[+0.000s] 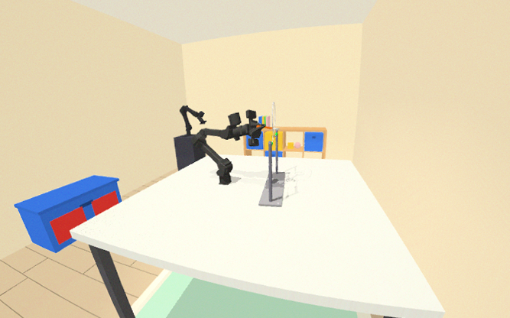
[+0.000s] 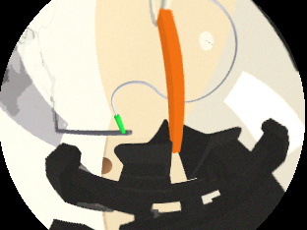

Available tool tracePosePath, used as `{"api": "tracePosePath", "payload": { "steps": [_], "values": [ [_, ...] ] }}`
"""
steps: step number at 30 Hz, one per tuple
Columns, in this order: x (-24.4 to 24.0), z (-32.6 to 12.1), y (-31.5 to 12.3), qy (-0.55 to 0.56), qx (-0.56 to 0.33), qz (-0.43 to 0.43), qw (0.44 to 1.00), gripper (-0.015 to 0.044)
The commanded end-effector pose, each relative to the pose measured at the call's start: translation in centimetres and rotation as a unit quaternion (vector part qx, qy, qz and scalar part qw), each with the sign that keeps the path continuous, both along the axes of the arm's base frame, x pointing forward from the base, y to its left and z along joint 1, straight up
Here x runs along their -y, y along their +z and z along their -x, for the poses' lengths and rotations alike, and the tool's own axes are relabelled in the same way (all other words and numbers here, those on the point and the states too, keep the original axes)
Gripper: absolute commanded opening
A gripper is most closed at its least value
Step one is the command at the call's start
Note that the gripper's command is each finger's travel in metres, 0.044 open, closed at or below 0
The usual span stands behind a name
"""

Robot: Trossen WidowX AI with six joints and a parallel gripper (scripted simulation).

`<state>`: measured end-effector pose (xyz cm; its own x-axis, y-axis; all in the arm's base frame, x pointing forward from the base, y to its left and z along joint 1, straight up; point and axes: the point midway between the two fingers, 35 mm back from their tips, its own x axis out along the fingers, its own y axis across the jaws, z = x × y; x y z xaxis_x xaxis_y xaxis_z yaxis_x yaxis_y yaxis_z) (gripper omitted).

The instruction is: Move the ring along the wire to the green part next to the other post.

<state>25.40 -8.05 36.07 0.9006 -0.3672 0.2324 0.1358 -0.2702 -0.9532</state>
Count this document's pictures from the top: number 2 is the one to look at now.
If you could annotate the orange handle with grey loop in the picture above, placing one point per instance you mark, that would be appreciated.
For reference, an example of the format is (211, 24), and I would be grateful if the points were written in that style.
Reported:
(174, 71)

